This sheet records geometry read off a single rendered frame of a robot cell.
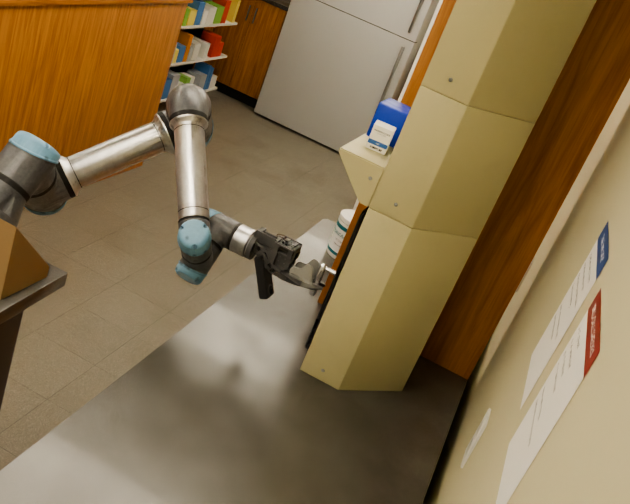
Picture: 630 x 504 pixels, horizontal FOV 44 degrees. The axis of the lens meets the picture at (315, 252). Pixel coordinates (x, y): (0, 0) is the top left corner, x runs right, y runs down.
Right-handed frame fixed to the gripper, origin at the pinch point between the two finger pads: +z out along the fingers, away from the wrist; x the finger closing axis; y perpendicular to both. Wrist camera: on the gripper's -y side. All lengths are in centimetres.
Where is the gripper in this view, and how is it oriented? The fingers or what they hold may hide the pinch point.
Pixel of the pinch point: (318, 287)
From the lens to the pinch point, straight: 195.3
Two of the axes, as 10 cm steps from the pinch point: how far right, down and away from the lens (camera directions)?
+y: 3.6, -8.6, -3.7
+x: 3.2, -2.6, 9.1
